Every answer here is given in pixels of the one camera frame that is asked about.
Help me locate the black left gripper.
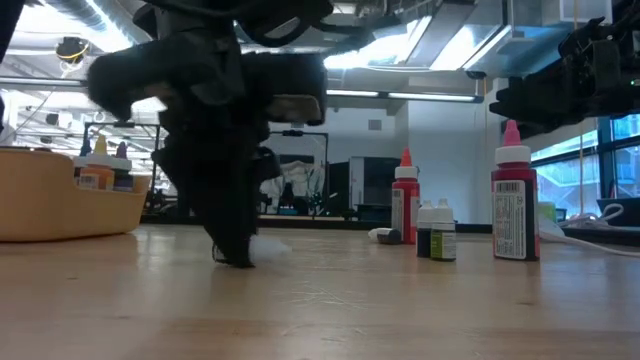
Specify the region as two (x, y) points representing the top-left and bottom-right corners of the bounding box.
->
(87, 34), (329, 269)

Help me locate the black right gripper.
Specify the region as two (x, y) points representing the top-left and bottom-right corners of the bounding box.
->
(488, 17), (621, 121)

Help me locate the purple food coloring bottle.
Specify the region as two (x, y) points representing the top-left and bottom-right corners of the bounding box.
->
(112, 141), (135, 193)

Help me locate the pink food coloring bottle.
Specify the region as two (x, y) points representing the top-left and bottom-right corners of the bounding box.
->
(490, 118), (541, 262)

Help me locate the orange food coloring bottle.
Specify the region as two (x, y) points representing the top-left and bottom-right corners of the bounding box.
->
(77, 134), (116, 191)

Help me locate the red food coloring bottle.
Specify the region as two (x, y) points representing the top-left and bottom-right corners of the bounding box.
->
(391, 147), (421, 246)

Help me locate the small green-label dropper bottle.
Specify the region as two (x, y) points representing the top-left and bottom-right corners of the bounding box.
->
(430, 197), (457, 263)

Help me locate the white draped sheet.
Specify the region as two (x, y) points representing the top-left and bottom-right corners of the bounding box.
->
(259, 159), (326, 201)

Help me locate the long linear ceiling light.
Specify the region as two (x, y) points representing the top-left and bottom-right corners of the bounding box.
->
(0, 77), (485, 105)

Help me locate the green cup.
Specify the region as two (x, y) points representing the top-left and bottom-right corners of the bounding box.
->
(538, 200), (558, 224)

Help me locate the white round puck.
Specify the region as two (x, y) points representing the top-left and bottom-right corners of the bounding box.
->
(538, 214), (566, 240)

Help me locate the black bin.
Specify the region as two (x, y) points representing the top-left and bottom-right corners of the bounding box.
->
(596, 197), (640, 228)

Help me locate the black cabinet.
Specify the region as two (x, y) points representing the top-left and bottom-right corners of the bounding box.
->
(349, 155), (401, 224)

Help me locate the yellow plastic bin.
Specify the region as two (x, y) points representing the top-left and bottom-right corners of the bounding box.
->
(0, 148), (151, 244)

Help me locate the black table frame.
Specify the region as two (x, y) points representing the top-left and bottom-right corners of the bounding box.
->
(139, 213), (640, 247)

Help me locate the white cable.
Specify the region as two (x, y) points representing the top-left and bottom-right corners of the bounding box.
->
(539, 202), (640, 259)

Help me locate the black ceiling cable reel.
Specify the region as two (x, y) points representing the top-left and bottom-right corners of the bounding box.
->
(54, 35), (91, 65)

